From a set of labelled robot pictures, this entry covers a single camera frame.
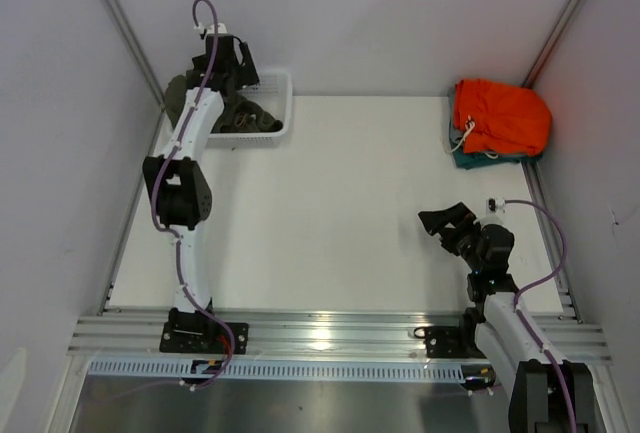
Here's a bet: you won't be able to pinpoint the teal folded shorts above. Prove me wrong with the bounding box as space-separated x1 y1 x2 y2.
452 151 542 170

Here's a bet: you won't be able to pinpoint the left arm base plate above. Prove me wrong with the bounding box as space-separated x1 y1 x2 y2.
159 308 249 355

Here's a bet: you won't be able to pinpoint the orange folded shorts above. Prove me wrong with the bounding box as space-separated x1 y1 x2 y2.
453 79 552 157

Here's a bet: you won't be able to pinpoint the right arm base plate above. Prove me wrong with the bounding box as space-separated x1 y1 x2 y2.
413 325 486 359

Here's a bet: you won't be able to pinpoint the olive green shorts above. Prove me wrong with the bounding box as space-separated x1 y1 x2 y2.
164 70 283 133

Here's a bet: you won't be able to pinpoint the white plastic basket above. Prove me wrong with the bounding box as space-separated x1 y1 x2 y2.
169 69 294 150

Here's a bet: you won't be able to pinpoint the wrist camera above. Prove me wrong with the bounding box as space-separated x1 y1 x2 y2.
194 23 229 40
486 197 506 214

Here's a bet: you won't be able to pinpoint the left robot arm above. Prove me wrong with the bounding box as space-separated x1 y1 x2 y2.
142 33 259 358

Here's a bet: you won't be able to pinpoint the white slotted cable duct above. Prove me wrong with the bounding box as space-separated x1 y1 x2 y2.
88 356 465 384

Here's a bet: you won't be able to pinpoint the aluminium frame rail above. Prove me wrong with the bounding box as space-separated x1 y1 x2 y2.
67 309 612 365

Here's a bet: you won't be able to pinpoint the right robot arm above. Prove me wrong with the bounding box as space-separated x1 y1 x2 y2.
413 202 596 432

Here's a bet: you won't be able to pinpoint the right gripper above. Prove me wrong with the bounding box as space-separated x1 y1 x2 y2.
417 203 483 273

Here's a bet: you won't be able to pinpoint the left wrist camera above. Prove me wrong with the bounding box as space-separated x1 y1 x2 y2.
194 23 229 40

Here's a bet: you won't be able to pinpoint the grey folded shorts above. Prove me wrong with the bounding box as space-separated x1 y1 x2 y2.
447 87 463 154

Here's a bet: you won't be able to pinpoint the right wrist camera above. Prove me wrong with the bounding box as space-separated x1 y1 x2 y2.
486 197 506 214

